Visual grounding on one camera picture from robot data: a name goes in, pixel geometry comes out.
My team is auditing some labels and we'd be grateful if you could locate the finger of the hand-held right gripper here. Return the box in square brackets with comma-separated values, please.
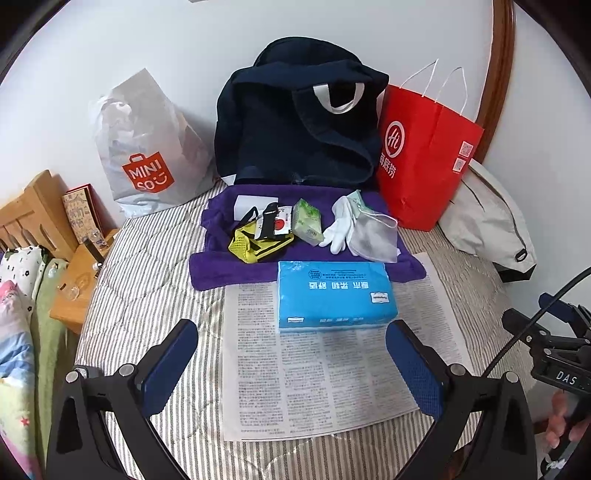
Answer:
[503, 308, 578, 352]
[539, 292, 591, 340]

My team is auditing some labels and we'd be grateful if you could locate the black cable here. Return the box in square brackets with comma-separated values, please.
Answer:
[480, 270, 591, 379]

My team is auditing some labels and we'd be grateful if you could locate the curved wooden frame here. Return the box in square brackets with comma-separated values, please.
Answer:
[475, 0, 515, 164]

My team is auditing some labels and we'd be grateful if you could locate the black angular object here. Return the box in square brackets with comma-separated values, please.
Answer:
[499, 265, 536, 283]

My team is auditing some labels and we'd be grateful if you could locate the printed paper sheet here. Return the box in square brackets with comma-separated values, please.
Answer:
[221, 251, 469, 443]

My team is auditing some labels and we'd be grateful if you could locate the small green tissue pack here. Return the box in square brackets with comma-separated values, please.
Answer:
[292, 198, 324, 247]

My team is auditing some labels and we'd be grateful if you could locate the yellow mesh pouch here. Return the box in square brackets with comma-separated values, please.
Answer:
[228, 208, 295, 265]

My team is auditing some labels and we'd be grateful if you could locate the colourful printed blanket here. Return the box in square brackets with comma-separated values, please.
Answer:
[0, 279, 44, 480]

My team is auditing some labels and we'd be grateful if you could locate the white knit glove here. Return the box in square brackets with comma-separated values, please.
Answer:
[320, 195, 365, 254]

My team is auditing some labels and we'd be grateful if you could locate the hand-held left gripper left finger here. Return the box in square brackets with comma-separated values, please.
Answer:
[46, 319, 198, 480]

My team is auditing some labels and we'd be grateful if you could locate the striped quilt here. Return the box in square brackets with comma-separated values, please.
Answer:
[74, 178, 532, 480]

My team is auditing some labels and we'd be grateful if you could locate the navy fabric bag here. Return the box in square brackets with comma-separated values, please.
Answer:
[213, 38, 389, 190]

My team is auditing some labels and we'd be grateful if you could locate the red paper bag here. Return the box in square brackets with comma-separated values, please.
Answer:
[376, 59, 485, 232]

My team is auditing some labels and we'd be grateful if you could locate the purple towel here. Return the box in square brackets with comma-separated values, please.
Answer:
[189, 185, 428, 291]

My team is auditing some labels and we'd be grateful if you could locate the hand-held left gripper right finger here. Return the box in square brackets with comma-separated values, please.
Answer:
[387, 320, 539, 480]

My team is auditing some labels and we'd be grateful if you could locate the grey plastic shopping bag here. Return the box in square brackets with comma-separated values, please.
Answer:
[89, 68, 218, 217]

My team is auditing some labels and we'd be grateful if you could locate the white rectangular block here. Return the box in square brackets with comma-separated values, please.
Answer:
[233, 196, 280, 222]

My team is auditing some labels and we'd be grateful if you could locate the person's right hand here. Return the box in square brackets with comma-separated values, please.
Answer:
[541, 392, 591, 455]

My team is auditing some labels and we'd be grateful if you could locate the black strap with printed card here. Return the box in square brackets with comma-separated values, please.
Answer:
[249, 202, 296, 241]

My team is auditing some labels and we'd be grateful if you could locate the white quilted bag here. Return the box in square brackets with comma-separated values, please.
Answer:
[436, 159, 539, 278]

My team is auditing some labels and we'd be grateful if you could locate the small black and silver device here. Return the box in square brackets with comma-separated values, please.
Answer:
[83, 231, 109, 271]

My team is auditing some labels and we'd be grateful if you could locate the patterned book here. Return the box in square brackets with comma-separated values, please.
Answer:
[62, 184, 103, 244]

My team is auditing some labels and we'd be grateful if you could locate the green blanket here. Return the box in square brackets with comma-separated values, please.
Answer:
[28, 258, 79, 462]

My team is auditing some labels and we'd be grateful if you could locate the wooden nightstand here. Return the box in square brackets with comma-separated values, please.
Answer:
[48, 228, 122, 335]

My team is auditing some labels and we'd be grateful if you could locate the wooden headboard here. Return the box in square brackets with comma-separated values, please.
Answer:
[0, 170, 79, 252]

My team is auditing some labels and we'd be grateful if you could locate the blue tissue pack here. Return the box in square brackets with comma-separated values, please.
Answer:
[276, 261, 399, 334]

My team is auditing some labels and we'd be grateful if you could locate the flower print pillow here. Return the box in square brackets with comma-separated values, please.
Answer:
[0, 246, 49, 301]

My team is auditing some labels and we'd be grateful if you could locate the white translucent bag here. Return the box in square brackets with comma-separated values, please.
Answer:
[347, 211, 402, 264]

